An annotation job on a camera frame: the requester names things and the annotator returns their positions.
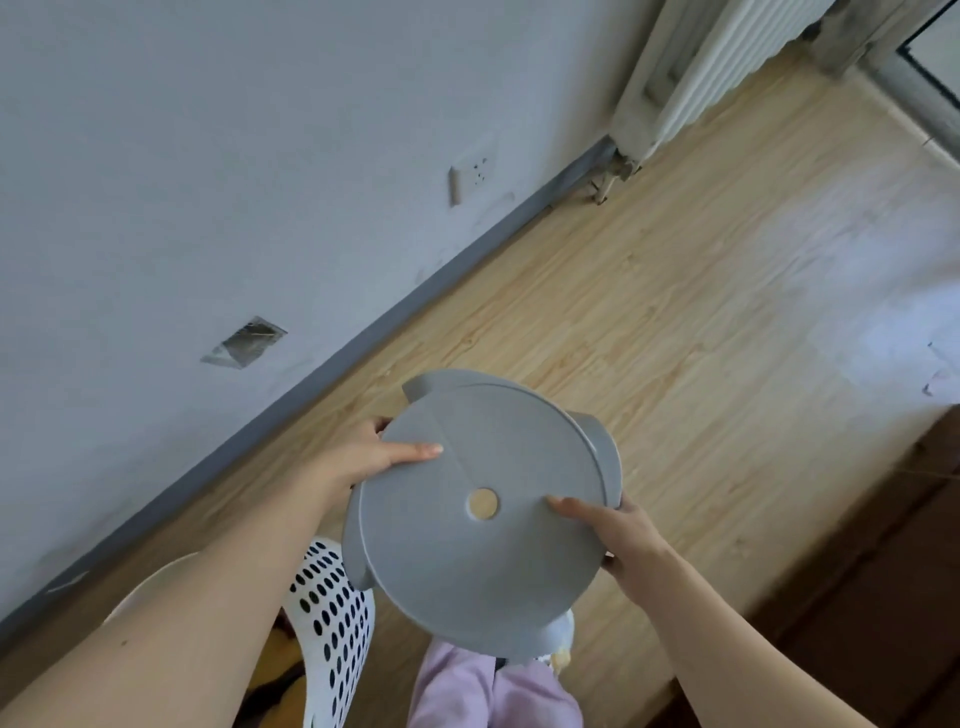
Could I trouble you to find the person's left hand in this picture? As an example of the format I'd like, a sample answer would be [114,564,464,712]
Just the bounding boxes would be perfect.
[311,417,444,519]

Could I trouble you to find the person's right hand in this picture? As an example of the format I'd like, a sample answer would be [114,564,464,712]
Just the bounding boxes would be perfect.
[545,494,676,609]

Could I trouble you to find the grey-blue plastic stool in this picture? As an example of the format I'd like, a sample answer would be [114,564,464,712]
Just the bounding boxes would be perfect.
[342,368,624,661]

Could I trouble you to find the white perforated laundry basket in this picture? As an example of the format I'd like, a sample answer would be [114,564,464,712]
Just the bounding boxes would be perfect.
[101,536,376,728]

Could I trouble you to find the person's right forearm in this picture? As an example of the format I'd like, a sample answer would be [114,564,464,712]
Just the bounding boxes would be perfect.
[622,554,879,728]

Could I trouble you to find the person's left forearm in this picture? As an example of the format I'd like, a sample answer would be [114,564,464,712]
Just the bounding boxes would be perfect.
[0,479,355,728]

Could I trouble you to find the person's right white clog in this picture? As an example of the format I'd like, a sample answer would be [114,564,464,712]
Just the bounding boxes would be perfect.
[536,608,576,671]

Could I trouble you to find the grey skirting board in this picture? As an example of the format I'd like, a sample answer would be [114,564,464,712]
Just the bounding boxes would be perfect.
[0,134,620,654]

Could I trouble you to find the brown and yellow garment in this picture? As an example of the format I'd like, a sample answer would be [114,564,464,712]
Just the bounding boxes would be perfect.
[245,628,310,728]

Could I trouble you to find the white radiator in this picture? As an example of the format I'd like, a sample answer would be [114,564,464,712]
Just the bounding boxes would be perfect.
[588,0,838,205]

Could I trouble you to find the open wall socket hole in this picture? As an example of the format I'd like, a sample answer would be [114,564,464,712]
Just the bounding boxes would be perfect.
[200,315,289,370]

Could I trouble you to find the white wall socket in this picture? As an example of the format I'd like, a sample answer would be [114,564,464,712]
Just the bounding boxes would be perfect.
[448,149,500,208]

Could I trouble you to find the white window frame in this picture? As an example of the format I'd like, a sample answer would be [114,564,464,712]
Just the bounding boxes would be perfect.
[809,0,960,163]

